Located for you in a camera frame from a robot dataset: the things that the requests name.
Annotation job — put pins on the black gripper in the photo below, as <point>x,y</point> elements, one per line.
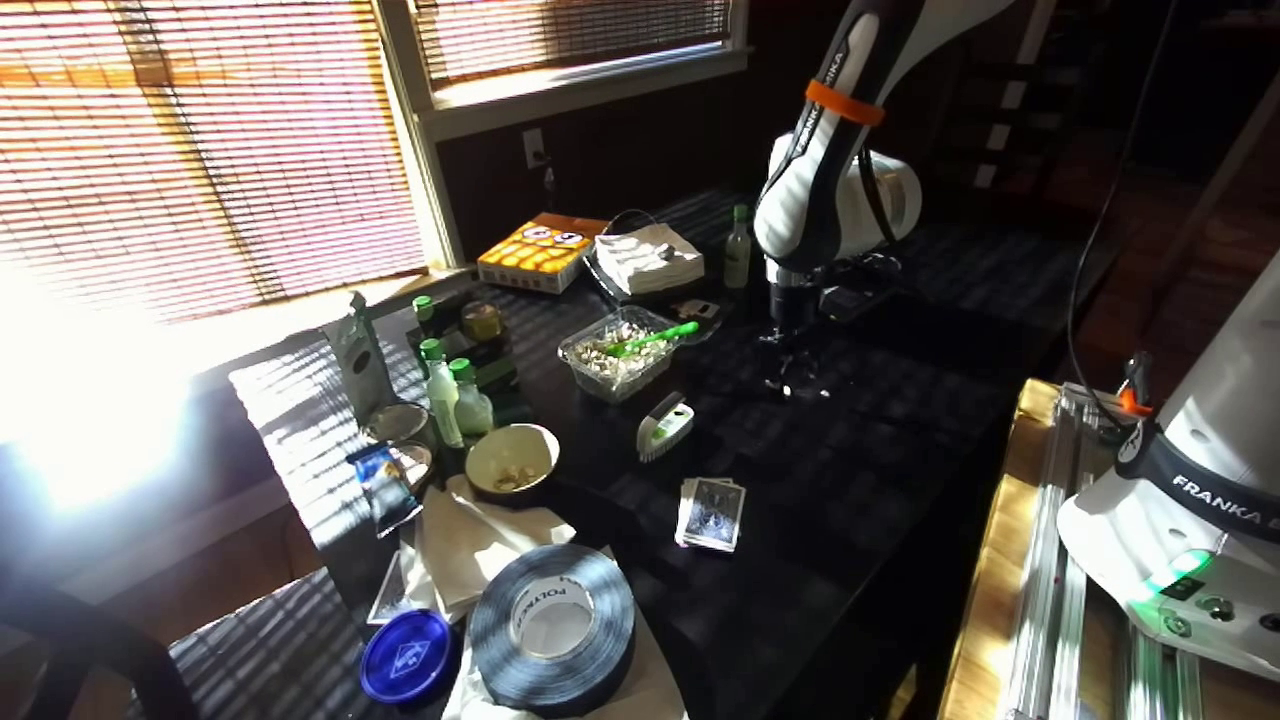
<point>788,304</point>

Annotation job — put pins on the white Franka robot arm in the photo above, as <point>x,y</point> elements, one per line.
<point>795,202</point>

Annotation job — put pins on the white round bowl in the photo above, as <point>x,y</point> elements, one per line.
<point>510,463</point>

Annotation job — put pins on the small clear bottle green cap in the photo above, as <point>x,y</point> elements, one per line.
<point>738,255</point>

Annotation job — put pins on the bright green plastic tool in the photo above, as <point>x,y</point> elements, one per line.
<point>652,338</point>

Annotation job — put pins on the white flat box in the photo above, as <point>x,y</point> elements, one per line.
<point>648,257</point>

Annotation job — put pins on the clear plastic seed container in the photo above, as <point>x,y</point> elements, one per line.
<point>605,364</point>

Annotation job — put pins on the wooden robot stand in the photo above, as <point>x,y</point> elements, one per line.
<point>986,573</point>

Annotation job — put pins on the yellow cardboard box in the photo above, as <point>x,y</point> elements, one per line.
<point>543,255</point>

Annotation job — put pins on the dark green margarita box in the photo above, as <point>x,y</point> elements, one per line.
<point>487,361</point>

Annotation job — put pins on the yellow round tin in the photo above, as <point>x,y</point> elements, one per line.
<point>482,320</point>

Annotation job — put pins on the margarita bottle green cap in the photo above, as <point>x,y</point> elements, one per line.
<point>440,403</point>
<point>474,405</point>
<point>426,310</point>

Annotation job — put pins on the aluminium rails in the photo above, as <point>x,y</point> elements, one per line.
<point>1067,603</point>

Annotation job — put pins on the white paper napkin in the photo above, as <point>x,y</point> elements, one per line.
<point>487,542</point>

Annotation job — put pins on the small window blind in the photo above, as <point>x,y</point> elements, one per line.
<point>573,32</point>

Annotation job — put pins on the round foil topped can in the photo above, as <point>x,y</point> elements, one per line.
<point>396,427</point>

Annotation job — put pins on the grey plate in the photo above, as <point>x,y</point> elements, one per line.
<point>496,653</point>

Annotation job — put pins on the blue foil packet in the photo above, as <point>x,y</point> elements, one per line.
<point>380,483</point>

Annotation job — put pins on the clear plastic wrapper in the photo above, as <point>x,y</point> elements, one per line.
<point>403,584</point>

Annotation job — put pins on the blue round plastic lid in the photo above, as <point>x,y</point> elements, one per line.
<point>405,659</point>

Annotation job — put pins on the large window blind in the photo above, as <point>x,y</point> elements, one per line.
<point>200,147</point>

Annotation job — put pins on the dark curved chair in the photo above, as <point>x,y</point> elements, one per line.
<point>114,641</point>

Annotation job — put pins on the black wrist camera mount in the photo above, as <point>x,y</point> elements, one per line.
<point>860,280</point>

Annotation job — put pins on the white wall outlet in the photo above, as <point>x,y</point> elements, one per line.
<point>533,147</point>

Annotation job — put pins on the white window frame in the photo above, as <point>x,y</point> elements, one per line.
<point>420,162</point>

